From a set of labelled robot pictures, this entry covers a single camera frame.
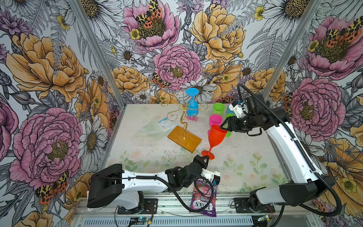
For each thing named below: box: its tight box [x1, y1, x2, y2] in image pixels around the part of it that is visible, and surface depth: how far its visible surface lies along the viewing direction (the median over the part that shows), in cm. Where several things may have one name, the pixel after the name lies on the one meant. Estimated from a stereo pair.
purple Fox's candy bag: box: [189, 178, 218, 218], surface depth 74 cm
